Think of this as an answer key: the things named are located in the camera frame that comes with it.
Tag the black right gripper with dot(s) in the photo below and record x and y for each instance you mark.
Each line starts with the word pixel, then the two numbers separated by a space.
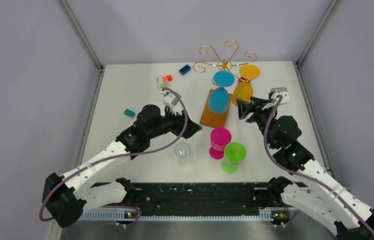
pixel 256 104

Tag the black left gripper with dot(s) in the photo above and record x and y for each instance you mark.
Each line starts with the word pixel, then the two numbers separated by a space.
pixel 179 120

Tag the yellow plastic wine glass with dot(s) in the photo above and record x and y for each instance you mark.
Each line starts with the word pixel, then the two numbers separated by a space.
pixel 244 90

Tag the blue plastic wine glass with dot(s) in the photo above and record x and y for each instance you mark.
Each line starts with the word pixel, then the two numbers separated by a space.
pixel 219 98

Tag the pink plastic wine glass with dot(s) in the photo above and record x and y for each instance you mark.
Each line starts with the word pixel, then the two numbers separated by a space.
pixel 220 137

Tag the green plastic wine glass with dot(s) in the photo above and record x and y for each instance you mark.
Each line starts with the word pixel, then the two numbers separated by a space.
pixel 234 155

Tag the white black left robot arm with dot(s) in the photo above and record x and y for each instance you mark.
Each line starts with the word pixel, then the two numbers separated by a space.
pixel 66 197

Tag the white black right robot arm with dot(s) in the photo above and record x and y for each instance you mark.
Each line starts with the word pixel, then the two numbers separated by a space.
pixel 329 203

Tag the clear tall wine glass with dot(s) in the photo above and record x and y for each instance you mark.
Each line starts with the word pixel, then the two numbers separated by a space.
pixel 159 81

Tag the clear glass tumbler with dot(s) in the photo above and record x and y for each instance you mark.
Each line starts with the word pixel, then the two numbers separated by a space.
pixel 183 152

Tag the light green toy block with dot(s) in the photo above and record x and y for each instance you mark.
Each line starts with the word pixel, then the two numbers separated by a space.
pixel 163 85

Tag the orange red toy block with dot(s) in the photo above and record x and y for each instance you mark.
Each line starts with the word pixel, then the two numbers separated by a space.
pixel 167 78

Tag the blue toy brick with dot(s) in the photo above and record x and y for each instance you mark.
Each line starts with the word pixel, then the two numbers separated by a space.
pixel 185 69

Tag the teal toy block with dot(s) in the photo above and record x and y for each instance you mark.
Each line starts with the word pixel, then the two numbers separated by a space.
pixel 129 113

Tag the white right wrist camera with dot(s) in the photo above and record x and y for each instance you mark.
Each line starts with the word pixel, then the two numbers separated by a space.
pixel 277 92

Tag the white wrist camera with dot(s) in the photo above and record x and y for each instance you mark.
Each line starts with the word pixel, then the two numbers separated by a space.
pixel 171 101
pixel 277 92

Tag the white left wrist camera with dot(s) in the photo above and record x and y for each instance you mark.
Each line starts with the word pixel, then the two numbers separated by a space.
pixel 171 101

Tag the gold wire glass rack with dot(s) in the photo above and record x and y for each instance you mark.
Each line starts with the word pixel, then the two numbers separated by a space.
pixel 209 118

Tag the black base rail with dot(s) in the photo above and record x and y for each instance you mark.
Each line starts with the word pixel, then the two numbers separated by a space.
pixel 208 200

